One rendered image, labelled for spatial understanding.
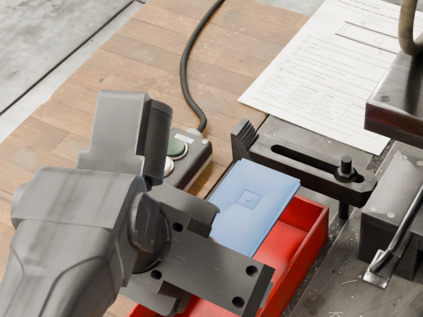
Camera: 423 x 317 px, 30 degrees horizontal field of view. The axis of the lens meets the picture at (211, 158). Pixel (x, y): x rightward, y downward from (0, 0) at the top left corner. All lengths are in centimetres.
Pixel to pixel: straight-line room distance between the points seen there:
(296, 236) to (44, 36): 198
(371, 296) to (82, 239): 47
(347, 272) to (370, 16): 47
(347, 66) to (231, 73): 16
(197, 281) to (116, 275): 12
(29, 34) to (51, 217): 234
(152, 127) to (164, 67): 57
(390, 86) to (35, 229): 38
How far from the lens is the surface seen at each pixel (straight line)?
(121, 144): 57
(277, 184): 83
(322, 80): 111
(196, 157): 98
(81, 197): 50
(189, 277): 61
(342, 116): 106
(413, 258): 87
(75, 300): 46
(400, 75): 76
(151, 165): 59
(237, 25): 121
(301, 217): 91
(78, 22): 282
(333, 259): 91
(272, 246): 91
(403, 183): 87
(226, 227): 80
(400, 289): 89
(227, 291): 60
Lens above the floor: 164
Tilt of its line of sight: 47 degrees down
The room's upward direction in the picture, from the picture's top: 7 degrees counter-clockwise
